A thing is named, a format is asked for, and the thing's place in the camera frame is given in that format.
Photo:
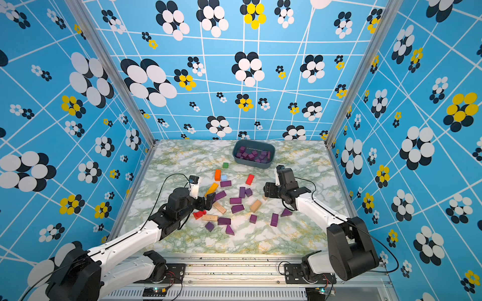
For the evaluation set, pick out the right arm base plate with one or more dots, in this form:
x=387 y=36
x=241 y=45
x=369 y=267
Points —
x=301 y=274

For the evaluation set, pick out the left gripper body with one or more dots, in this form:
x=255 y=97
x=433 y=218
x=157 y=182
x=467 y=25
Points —
x=193 y=204

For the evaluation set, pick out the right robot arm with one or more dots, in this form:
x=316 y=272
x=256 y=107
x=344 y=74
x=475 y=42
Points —
x=350 y=252

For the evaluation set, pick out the teal storage bin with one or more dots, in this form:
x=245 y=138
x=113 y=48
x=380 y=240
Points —
x=250 y=146

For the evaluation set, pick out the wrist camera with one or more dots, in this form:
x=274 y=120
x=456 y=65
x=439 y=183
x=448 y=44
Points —
x=285 y=178
x=194 y=183

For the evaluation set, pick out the red brick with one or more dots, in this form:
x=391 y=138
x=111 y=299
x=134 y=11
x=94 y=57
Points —
x=250 y=179

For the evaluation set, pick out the yellow brick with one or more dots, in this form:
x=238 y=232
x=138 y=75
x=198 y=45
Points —
x=212 y=189

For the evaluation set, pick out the purple triangle block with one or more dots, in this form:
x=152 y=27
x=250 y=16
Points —
x=229 y=230
x=286 y=213

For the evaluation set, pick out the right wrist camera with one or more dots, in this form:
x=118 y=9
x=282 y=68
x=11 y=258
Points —
x=285 y=178

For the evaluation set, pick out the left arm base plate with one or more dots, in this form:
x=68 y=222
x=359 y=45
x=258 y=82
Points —
x=173 y=273

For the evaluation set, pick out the red arch block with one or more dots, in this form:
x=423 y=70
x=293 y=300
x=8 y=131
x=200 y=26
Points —
x=199 y=214

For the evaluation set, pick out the orange brick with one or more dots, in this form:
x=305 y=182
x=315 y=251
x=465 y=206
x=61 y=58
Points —
x=218 y=174

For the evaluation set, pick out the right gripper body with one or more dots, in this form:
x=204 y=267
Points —
x=282 y=192

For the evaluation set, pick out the aluminium rail frame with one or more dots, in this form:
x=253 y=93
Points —
x=250 y=278

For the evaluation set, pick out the natural wood brick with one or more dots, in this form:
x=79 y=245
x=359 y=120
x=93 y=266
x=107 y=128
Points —
x=219 y=208
x=210 y=217
x=255 y=206

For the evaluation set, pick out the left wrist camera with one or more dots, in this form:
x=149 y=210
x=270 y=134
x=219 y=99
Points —
x=194 y=183

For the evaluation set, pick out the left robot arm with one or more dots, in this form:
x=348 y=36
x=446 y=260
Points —
x=95 y=273

